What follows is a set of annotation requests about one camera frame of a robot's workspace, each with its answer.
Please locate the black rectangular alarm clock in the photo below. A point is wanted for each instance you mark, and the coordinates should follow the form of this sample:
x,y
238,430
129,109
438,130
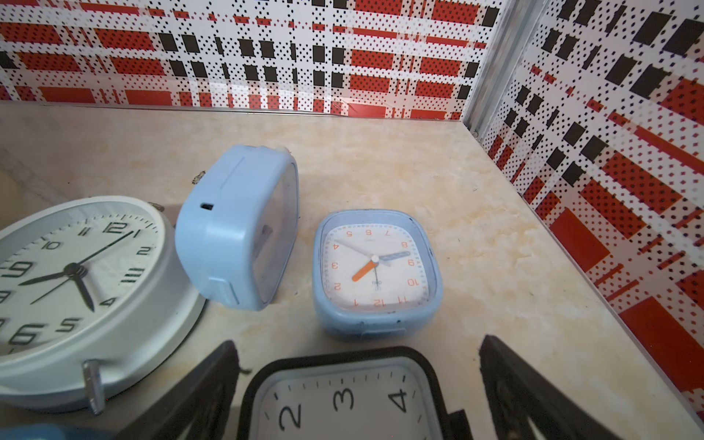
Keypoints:
x,y
383,393

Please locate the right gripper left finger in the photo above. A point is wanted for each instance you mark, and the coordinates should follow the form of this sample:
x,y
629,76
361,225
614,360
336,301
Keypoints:
x,y
198,406

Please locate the white round alarm clock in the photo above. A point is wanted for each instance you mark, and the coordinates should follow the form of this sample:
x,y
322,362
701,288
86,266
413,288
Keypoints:
x,y
93,299

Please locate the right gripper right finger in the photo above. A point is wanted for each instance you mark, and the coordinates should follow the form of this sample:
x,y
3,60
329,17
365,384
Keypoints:
x,y
525,404

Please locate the blue square alarm clock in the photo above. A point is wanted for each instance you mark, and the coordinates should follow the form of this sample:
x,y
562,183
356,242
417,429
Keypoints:
x,y
50,431

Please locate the white blue oval clock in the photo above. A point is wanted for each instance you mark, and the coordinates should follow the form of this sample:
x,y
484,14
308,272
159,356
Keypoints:
x,y
374,275

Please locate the light blue alarm clock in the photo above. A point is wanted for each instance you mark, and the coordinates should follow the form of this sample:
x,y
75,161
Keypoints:
x,y
237,228

